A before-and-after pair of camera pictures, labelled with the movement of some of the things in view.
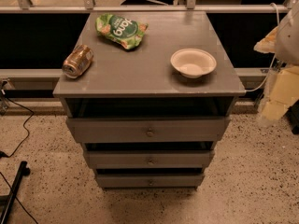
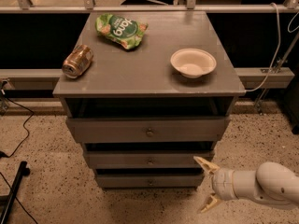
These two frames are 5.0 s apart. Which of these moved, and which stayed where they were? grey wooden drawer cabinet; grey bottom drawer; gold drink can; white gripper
Moved: white gripper
Stayed: gold drink can; grey bottom drawer; grey wooden drawer cabinet
